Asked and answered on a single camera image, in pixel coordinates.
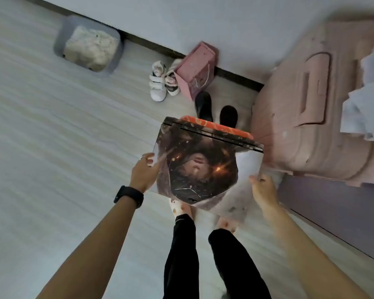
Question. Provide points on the person's right hand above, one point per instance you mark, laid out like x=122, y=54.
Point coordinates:
x=265, y=193

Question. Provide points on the person's left hand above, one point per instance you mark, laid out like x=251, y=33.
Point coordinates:
x=143, y=174

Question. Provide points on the laptop with printed lid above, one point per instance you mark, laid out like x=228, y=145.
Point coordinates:
x=202, y=171

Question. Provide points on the person's right forearm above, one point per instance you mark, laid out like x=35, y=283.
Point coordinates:
x=314, y=261

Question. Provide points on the person's left forearm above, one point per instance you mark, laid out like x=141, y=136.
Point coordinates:
x=90, y=255

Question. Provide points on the black smartwatch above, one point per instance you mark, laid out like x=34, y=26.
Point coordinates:
x=129, y=194

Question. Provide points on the grey purple cabinet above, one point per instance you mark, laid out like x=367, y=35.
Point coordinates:
x=336, y=211

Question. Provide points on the orange patterned stool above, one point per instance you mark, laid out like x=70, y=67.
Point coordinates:
x=218, y=126

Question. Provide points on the pink suitcase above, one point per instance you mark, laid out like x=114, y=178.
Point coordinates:
x=314, y=127

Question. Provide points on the black shoe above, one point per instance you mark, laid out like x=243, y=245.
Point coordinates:
x=228, y=116
x=203, y=105

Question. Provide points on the white child's shoe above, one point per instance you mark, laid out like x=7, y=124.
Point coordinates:
x=158, y=84
x=173, y=84

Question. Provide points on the black trousers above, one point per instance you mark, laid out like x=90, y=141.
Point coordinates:
x=180, y=261

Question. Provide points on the pink gift bag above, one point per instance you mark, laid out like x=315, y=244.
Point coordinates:
x=194, y=70

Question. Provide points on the white crumpled cloth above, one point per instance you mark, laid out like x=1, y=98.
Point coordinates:
x=367, y=108

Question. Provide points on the white bag in bin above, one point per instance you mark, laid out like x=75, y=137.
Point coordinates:
x=92, y=48

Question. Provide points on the grey plastic bin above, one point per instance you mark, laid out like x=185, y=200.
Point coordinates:
x=60, y=43

